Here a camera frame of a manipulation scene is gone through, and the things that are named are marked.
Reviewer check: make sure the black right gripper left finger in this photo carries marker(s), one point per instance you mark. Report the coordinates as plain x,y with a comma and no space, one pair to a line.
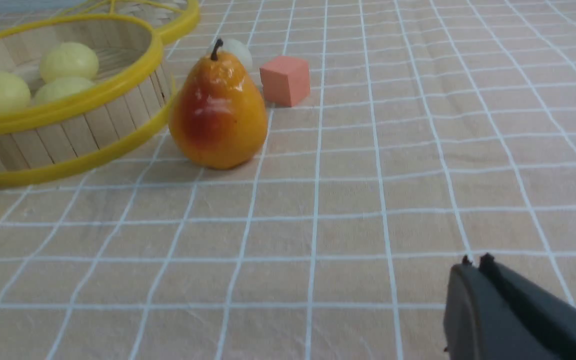
479,324

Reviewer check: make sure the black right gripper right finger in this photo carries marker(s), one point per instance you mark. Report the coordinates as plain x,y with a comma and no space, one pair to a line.
550,321

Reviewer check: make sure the yellow rimmed bamboo steamer tray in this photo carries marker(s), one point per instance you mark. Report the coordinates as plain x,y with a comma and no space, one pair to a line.
127,105

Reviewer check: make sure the yellow rimmed steamer lid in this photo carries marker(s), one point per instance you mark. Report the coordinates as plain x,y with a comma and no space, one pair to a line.
172,19

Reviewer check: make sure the checkered beige tablecloth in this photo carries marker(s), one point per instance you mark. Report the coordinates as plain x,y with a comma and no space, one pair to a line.
434,129

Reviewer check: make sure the orange cube block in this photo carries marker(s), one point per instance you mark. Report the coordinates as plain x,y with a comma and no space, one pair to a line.
286,80

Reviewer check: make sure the orange toy pear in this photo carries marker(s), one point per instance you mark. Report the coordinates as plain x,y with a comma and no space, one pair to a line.
218,119

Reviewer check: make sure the white bun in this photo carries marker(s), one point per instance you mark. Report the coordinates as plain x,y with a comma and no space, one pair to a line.
240,50

